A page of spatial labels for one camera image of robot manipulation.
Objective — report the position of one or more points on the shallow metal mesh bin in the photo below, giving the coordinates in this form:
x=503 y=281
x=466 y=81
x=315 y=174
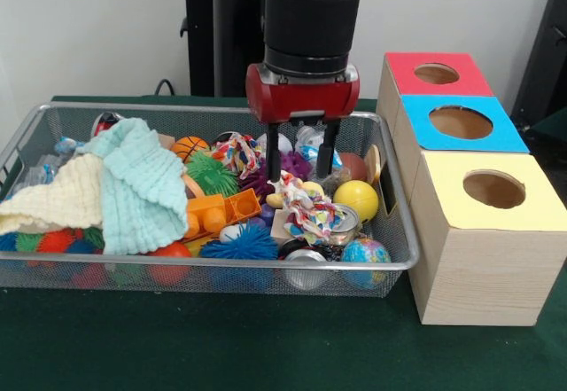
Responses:
x=177 y=120

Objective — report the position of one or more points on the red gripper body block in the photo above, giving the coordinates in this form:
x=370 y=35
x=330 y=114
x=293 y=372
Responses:
x=303 y=98

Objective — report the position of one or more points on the black upright panel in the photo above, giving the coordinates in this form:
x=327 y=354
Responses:
x=545 y=54

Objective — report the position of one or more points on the orange toy building brick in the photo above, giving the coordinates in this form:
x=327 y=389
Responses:
x=217 y=211

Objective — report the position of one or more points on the dark green tablecloth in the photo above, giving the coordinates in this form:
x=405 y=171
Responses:
x=266 y=342

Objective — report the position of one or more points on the mini basketball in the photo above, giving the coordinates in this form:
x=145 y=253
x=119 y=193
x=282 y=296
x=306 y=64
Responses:
x=188 y=147

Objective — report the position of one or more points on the yellow plastic ball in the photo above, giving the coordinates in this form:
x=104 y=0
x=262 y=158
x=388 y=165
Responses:
x=356 y=198

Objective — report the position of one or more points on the white ball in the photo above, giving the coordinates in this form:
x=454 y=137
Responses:
x=286 y=145

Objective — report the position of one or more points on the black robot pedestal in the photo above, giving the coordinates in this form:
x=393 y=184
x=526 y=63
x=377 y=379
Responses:
x=221 y=32

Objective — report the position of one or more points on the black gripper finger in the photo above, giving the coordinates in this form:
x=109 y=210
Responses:
x=325 y=151
x=273 y=156

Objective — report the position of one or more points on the yellow duck plush toy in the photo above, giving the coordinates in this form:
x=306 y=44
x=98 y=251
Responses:
x=272 y=200

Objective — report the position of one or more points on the open silver tin can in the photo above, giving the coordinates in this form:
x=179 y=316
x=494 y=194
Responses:
x=351 y=227

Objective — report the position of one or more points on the cream waffle cloth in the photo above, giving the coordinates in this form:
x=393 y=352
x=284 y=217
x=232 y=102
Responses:
x=57 y=196

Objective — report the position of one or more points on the large dark green spiky ball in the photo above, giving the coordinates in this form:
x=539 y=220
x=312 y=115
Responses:
x=210 y=174

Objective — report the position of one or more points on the mint waffle cloth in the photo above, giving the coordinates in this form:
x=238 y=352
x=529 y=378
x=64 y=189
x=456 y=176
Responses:
x=142 y=187

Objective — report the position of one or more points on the wooden box with three holes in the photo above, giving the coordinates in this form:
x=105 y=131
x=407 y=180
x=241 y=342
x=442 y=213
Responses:
x=487 y=267

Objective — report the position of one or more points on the colourful patterned cloth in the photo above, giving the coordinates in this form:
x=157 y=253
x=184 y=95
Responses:
x=235 y=149
x=310 y=218

